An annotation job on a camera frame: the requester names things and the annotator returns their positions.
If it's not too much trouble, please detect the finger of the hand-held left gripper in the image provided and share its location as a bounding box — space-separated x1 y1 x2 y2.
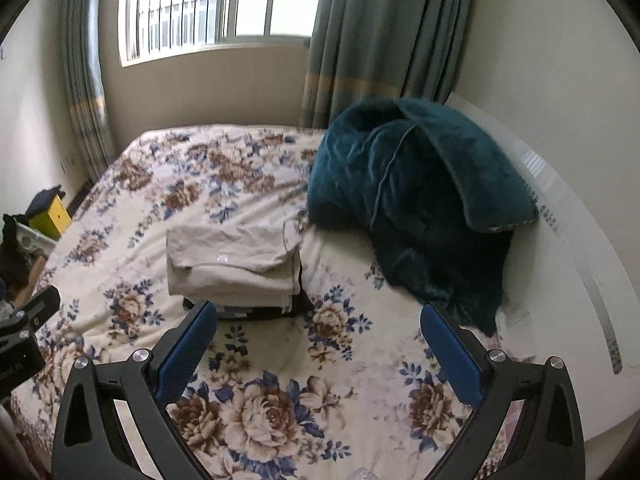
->
0 285 62 342

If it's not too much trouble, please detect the beige long-sleeve shirt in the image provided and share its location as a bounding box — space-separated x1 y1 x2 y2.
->
166 220 305 311

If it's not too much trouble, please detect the black clothes pile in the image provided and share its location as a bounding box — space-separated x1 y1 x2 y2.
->
0 214 32 286

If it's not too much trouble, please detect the small white cloth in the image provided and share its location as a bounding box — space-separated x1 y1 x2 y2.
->
499 302 532 322

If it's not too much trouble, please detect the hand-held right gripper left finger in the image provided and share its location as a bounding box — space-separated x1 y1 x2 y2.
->
50 300 219 480

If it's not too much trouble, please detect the white bed headboard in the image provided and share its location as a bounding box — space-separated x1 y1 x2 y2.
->
445 91 626 443

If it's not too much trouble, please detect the dark folded garment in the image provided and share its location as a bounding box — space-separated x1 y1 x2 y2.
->
182 280 316 322

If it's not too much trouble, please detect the white plastic rack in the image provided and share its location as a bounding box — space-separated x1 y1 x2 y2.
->
17 222 57 252

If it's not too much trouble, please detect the window with bars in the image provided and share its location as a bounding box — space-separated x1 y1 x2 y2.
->
118 0 328 67

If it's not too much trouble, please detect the yellow box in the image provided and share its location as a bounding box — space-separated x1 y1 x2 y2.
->
29 195 72 238

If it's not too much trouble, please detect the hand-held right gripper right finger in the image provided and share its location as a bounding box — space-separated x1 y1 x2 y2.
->
420 304 586 480

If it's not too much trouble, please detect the teal plush blanket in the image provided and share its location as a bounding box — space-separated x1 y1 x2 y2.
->
306 97 540 337

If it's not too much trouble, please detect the cardboard box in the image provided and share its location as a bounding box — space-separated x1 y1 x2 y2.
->
12 255 48 306

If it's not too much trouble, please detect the bed with floral sheet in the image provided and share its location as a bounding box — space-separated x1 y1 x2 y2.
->
10 125 531 480

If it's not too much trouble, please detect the dark blue cloth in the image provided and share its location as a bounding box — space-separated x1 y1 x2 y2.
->
25 186 66 216

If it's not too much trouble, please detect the green striped curtain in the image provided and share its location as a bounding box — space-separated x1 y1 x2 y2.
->
60 0 118 181
299 0 478 131

